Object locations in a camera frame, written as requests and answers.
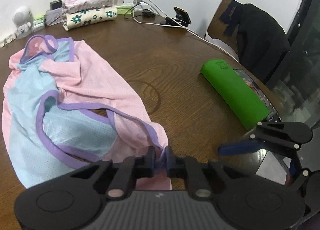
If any white charger with cable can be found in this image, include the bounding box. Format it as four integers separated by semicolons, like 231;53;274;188
109;0;238;58

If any wooden chair with black jacket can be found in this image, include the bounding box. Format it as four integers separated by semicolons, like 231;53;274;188
206;0;290;87

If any green cylindrical pouch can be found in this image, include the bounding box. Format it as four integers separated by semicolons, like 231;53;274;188
200;59;269;130

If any folded pink floral cloth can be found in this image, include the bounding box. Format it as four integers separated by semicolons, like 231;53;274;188
62;0;114;14

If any white astronaut figurine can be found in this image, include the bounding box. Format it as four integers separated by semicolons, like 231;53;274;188
12;6;33;39

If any pink blue mesh garment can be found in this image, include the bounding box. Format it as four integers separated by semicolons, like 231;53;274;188
2;35;171;190

